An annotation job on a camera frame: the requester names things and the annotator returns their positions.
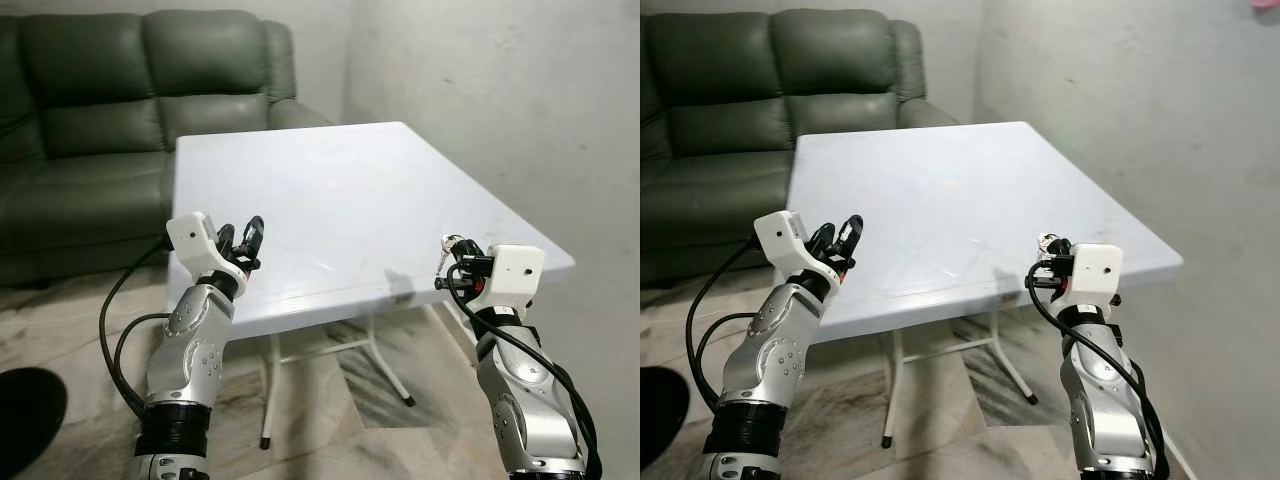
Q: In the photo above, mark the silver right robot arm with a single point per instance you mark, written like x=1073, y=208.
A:
x=530, y=400
x=1100, y=400

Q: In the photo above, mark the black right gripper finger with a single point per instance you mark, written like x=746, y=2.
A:
x=453, y=255
x=1046, y=254
x=1063, y=246
x=470, y=249

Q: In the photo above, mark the dark green leather sofa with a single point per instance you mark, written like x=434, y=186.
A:
x=720, y=100
x=90, y=100

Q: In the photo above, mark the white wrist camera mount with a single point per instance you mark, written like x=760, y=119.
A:
x=780, y=235
x=1095, y=268
x=190, y=238
x=515, y=270

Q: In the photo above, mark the white folding table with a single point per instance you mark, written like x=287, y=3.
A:
x=350, y=200
x=950, y=200

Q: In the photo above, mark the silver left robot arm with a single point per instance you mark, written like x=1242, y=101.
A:
x=190, y=350
x=775, y=350

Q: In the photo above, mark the black round object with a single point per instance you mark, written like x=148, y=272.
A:
x=25, y=420
x=660, y=420

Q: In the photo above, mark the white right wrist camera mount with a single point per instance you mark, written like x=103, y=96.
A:
x=1095, y=268
x=515, y=270

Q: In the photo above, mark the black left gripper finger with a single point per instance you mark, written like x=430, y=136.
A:
x=819, y=236
x=851, y=235
x=253, y=236
x=226, y=236

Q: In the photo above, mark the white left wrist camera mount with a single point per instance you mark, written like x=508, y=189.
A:
x=780, y=235
x=190, y=238

